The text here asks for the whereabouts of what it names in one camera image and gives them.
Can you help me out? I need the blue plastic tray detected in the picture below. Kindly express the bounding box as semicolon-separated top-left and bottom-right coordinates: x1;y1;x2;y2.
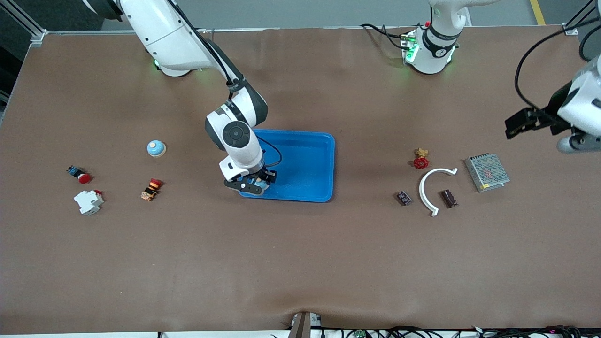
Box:
237;129;336;203

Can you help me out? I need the metal mesh power supply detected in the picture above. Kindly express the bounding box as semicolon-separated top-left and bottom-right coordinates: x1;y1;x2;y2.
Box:
464;153;511;193

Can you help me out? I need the white curved plastic piece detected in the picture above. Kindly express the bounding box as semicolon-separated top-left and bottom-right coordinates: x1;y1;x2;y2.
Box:
419;168;458;217

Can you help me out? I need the white circuit breaker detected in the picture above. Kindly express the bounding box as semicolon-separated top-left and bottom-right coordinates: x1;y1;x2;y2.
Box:
73;189;105;216

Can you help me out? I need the red button with blue body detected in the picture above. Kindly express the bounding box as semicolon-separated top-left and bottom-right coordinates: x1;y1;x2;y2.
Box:
66;165;92;184

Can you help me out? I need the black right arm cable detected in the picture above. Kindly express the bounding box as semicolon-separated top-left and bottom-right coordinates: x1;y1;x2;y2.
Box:
255;135;283;169

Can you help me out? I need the aluminium frame post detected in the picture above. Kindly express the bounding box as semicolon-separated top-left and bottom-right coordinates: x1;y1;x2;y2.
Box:
562;0;601;36
0;0;47;46

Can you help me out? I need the orange switch with red cap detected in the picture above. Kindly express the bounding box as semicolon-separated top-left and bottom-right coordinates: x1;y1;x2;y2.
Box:
140;178;163;202

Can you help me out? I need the metal camera bracket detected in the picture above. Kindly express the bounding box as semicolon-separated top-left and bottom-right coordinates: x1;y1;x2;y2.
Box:
289;311;322;338

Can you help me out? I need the black base power cable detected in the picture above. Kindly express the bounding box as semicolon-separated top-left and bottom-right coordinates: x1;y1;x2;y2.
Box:
360;23;408;50

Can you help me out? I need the silver table edge rail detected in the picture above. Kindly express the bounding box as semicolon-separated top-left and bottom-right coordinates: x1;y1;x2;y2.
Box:
45;26;566;36

